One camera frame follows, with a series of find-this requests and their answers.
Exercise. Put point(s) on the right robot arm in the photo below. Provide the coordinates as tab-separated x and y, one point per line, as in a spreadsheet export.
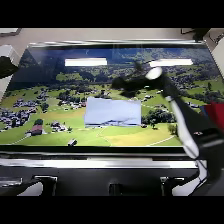
186	126

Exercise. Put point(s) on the silver frame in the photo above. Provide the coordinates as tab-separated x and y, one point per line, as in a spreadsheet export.
100	163

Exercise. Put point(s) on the light blue folded garment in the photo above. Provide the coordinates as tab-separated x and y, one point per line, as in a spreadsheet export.
113	111

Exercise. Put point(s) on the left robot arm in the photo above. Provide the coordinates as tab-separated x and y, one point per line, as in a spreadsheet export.
20	187

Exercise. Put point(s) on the red garment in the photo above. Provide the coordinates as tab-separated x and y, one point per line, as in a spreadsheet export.
216	114

